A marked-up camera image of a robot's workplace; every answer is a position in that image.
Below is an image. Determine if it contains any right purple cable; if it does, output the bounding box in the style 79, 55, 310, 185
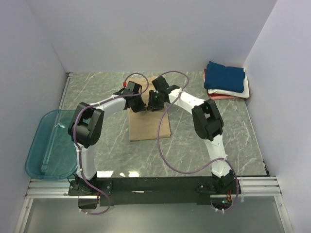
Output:
157, 70, 240, 213

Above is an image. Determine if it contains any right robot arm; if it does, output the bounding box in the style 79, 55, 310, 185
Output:
148, 76, 240, 194

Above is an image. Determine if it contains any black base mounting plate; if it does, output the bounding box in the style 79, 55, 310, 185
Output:
68, 174, 241, 210

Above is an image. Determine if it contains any folded white t-shirt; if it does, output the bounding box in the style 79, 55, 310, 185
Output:
207, 69, 250, 99

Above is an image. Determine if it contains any teal plastic bin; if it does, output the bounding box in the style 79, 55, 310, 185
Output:
25, 109, 77, 181

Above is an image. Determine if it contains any folded blue t-shirt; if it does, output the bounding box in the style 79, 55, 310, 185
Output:
204, 61, 245, 93

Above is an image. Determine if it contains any folded red t-shirt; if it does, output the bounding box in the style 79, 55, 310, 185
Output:
204, 68, 207, 81

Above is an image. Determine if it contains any beige t-shirt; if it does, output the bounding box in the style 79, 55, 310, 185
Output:
128, 78, 171, 142

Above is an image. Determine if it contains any folded pink t-shirt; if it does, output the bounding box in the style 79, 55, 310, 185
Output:
208, 94, 237, 100

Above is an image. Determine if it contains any purple cable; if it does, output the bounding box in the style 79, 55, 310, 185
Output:
157, 70, 240, 213
72, 72, 150, 216

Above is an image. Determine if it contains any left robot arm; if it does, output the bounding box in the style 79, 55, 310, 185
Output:
68, 81, 146, 190

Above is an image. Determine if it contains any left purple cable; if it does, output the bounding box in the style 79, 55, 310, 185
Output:
72, 72, 150, 216

